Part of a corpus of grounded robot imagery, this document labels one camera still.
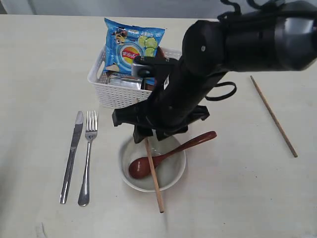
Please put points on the white speckled ceramic bowl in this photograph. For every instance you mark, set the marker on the white speckled ceramic bowl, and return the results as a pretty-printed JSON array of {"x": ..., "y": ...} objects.
[{"x": 169, "y": 171}]

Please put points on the silver foil packet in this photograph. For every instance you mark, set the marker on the silver foil packet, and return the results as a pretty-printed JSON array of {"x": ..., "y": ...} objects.
[{"x": 125, "y": 80}]

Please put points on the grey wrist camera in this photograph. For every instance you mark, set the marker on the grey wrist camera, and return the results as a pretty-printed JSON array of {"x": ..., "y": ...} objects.
[{"x": 146, "y": 67}]

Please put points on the silver table knife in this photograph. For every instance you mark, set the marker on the silver table knife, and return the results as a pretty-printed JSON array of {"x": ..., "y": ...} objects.
[{"x": 77, "y": 131}]

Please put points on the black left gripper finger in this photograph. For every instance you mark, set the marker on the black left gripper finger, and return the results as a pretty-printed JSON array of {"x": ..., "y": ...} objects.
[{"x": 140, "y": 133}]

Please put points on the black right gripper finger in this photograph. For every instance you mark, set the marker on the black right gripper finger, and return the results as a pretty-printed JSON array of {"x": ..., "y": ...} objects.
[{"x": 164, "y": 134}]

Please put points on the white perforated plastic basket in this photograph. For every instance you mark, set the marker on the white perforated plastic basket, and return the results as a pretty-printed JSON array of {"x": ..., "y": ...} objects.
[{"x": 111, "y": 96}]

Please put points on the wooden chopstick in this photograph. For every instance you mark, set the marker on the wooden chopstick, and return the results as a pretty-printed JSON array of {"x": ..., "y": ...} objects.
[
  {"x": 154, "y": 177},
  {"x": 281, "y": 130}
]

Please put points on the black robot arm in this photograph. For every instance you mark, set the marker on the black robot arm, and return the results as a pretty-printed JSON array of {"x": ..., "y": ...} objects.
[{"x": 276, "y": 36}]

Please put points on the silver metal fork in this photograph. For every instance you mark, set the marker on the silver metal fork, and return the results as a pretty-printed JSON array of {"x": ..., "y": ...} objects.
[{"x": 90, "y": 134}]

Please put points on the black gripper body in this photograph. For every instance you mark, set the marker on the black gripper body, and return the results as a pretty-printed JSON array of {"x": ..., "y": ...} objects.
[{"x": 173, "y": 104}]

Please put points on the dark brown wooden spoon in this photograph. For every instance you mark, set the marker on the dark brown wooden spoon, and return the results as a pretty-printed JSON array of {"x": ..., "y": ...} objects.
[{"x": 140, "y": 168}]

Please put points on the brown round plate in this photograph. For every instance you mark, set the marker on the brown round plate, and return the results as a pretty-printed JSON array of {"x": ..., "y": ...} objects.
[{"x": 150, "y": 83}]

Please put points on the blue potato chips bag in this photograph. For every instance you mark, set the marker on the blue potato chips bag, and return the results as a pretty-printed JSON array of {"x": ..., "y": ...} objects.
[{"x": 125, "y": 42}]

